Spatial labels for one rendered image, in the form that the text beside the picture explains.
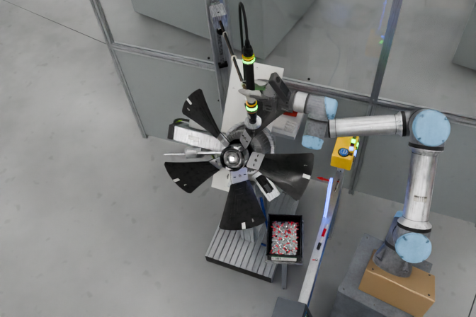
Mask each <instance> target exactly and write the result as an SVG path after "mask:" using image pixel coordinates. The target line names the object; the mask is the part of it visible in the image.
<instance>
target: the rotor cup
mask: <svg viewBox="0 0 476 317"><path fill-rule="evenodd" d="M239 146H241V147H240V148H238V147H239ZM252 152H255V150H254V147H253V146H252V144H251V143H250V144H249V146H248V148H247V150H246V149H245V148H244V147H243V145H242V143H241V142H240V138H238V139H234V140H232V141H231V142H230V144H229V146H227V147H225V148H224V149H223V150H222V152H221V154H220V163H221V164H222V166H223V168H225V169H226V170H228V171H231V172H235V171H239V170H240V169H241V168H243V167H246V166H247V163H248V160H249V158H250V156H251V153H252ZM230 157H234V160H233V161H230ZM246 160H247V162H246V163H245V161H246Z"/></svg>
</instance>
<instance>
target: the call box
mask: <svg viewBox="0 0 476 317"><path fill-rule="evenodd" d="M352 138H353V137H337V140H336V144H335V147H334V150H333V154H332V156H331V166H334V167H337V168H342V169H345V170H348V171H349V170H351V165H352V163H353V162H352V161H353V156H354V154H355V150H356V146H357V143H358V138H359V137H356V139H355V140H356V141H355V143H354V146H352V147H353V151H352V150H349V148H350V145H351V143H353V142H351V140H352ZM341 148H345V149H348V154H347V155H346V156H342V155H341V154H340V153H339V151H340V149H341ZM349 152H352V153H353V155H352V156H349Z"/></svg>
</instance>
